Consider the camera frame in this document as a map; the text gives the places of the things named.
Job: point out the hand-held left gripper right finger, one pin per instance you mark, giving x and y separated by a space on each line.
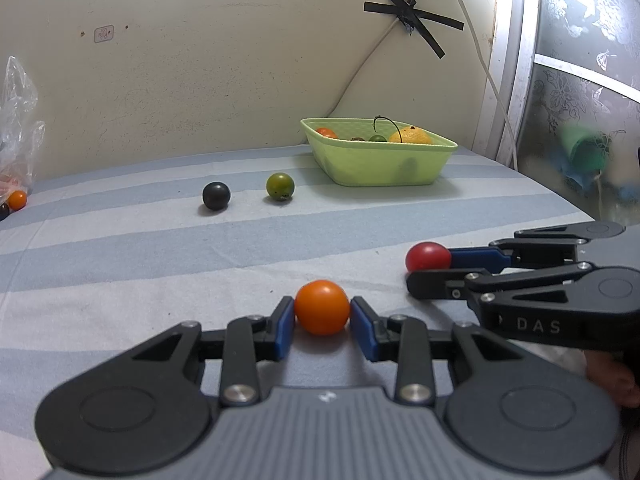
362 330

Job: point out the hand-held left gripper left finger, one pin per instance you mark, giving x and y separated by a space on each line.
285 327

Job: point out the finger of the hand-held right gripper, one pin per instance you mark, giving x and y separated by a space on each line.
435 285
475 258

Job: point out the red tomato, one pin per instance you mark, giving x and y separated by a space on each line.
427 256

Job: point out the light green plastic basin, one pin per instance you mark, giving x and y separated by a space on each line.
375 165

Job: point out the green tomato with stem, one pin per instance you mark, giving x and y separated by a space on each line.
377 138

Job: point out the person's right hand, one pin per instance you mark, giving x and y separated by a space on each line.
617 382

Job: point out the yellow orange fruit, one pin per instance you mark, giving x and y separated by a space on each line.
412 136

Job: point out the dark purple tomato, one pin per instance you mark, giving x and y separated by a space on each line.
216 195

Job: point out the green blurred object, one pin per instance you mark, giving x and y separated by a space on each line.
582 150

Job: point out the striped bed sheet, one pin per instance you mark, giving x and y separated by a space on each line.
125 260

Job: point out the frosted floral window glass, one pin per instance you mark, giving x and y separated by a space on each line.
575 10

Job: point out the small orange tomato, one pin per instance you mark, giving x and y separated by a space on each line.
17 199

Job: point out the small dark tomato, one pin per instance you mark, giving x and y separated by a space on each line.
2 211

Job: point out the clear plastic bag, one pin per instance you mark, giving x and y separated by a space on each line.
20 110

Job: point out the white window frame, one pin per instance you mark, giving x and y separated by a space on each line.
510 35

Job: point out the small wall sticker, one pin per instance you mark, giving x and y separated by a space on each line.
104 34

